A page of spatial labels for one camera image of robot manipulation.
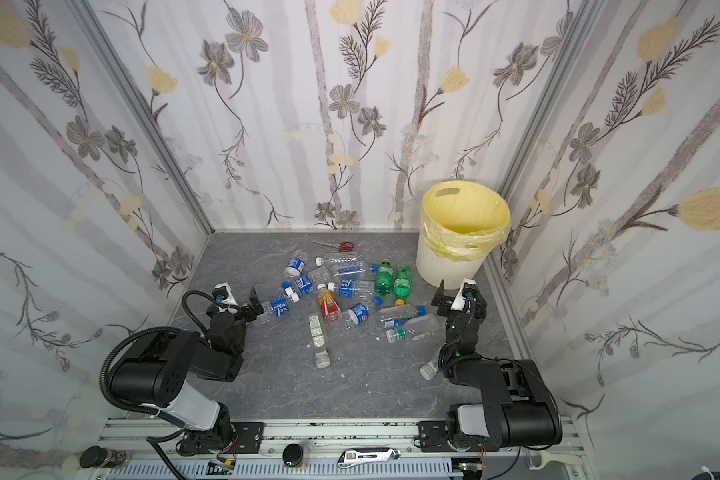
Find green bottle yellow cap left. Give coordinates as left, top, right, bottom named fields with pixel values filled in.
left=375, top=259, right=395, bottom=296

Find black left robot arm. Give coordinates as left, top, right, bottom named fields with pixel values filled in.
left=99, top=284, right=264, bottom=457

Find cream plastic peeler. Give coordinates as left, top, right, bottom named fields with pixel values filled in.
left=528, top=450, right=583, bottom=471

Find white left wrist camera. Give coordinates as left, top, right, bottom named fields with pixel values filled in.
left=212, top=282, right=238, bottom=311

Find blue label bottle white cap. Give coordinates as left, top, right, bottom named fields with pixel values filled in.
left=327, top=278, right=375, bottom=299

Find green bottle yellow cap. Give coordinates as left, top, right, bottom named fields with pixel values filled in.
left=375, top=259, right=395, bottom=296
left=392, top=265, right=413, bottom=300

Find red handled scissors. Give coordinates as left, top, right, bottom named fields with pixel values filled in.
left=313, top=240, right=354, bottom=252

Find black jar on rail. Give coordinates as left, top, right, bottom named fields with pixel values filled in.
left=79, top=445, right=131, bottom=469

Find yellow plastic bin liner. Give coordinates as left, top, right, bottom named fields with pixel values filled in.
left=420, top=181, right=511, bottom=262

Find clear bottle blue cap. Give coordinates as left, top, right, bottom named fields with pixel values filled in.
left=377, top=304, right=427, bottom=329

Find soda water clear bottle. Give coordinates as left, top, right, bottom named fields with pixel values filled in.
left=310, top=261, right=377, bottom=282

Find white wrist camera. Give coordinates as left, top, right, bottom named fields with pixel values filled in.
left=212, top=282, right=238, bottom=311
left=450, top=279, right=479, bottom=311

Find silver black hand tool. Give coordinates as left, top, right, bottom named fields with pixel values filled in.
left=337, top=447, right=401, bottom=469

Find white slotted cable duct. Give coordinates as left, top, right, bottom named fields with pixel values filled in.
left=104, top=458, right=464, bottom=480

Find clear bottle white cap green label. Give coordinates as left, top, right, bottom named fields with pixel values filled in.
left=308, top=314, right=331, bottom=369

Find crushed clear bottle back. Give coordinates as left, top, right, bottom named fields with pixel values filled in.
left=315, top=251, right=358, bottom=267

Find orange juice bottle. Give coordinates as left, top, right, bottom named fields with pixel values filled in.
left=317, top=283, right=341, bottom=322

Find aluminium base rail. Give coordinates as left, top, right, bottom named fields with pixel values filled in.
left=83, top=418, right=596, bottom=479

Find clear bottle green band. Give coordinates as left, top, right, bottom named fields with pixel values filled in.
left=386, top=314, right=442, bottom=344

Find white ribbed trash bin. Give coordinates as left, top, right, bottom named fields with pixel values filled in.
left=415, top=181, right=511, bottom=290

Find blue label bottle back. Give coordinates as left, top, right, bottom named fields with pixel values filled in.
left=284, top=249, right=308, bottom=278

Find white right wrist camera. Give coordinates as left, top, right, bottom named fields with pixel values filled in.
left=450, top=279, right=479, bottom=311

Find black round knob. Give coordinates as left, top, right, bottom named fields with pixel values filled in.
left=282, top=443, right=306, bottom=468

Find green bottle yellow cap right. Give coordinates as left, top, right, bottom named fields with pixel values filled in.
left=392, top=265, right=413, bottom=300

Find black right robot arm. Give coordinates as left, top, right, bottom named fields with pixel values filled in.
left=414, top=279, right=564, bottom=453

